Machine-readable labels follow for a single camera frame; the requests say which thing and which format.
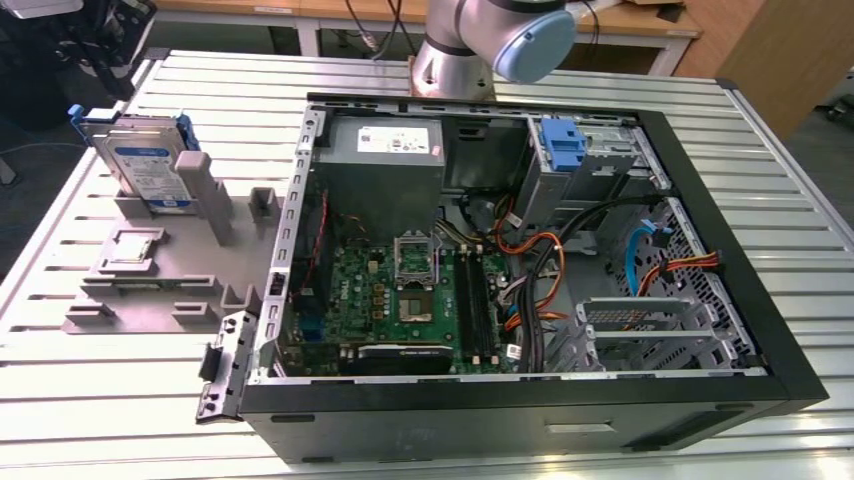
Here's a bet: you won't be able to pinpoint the hard disk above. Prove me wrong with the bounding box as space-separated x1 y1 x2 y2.
69 103 202 216

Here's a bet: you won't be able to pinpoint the orange red power wire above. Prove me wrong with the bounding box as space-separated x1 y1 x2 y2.
637 249 729 301

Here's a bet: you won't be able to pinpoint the grey metal disk bay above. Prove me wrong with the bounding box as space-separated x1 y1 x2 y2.
544 295 742 374

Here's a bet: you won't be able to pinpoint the white framed workbench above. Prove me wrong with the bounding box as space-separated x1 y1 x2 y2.
150 0 433 57

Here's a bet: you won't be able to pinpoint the silver CPU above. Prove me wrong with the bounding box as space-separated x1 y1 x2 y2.
110 234 157 262

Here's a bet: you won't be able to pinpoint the grey plastic parts rack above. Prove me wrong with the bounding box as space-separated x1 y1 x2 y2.
59 152 289 336

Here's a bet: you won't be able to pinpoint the green RAM stick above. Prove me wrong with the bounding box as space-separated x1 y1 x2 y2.
106 280 182 292

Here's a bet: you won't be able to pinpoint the grey power supply unit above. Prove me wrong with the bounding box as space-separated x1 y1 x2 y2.
314 115 448 244

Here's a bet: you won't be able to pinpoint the metal socket cover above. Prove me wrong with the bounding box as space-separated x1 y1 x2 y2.
393 230 442 290

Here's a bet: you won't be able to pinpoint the green motherboard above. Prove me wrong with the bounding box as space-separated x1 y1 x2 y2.
277 219 529 376

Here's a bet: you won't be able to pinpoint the blue expansion slot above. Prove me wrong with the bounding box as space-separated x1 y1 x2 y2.
298 312 326 344

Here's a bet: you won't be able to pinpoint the CPU socket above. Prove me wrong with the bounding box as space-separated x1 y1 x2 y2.
397 289 440 326

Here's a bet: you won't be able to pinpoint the blue plastic drive latch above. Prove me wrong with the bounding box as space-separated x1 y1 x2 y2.
541 118 589 174

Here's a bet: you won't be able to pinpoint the grey metal drive cage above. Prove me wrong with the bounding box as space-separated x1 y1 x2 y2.
520 117 673 231

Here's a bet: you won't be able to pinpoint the black RAM slot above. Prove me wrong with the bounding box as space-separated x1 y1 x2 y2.
453 243 484 366
472 243 504 366

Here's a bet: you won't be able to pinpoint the black graphics card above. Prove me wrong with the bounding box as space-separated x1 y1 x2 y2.
337 342 457 377

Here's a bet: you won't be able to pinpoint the wooden desk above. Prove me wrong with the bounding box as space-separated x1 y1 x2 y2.
573 0 706 76

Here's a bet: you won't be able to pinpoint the black open PC case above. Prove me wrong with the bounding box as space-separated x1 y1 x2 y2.
197 91 833 464

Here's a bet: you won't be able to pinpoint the wooden cabinet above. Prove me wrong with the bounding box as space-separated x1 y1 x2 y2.
717 0 854 144

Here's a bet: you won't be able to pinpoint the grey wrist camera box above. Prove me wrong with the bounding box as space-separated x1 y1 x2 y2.
11 0 87 21

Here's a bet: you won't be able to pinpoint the thin red wire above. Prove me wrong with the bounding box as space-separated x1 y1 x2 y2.
299 189 333 296

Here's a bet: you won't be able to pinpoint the grey metal card retention bracket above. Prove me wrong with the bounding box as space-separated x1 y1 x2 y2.
195 308 262 426

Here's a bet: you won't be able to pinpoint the yellow black power wires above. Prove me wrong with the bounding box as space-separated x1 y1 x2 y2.
437 214 500 246

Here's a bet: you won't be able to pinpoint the curved black cable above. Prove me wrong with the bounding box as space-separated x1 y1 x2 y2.
557 195 673 241

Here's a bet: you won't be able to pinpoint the blue data wire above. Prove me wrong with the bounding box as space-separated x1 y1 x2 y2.
624 217 673 299

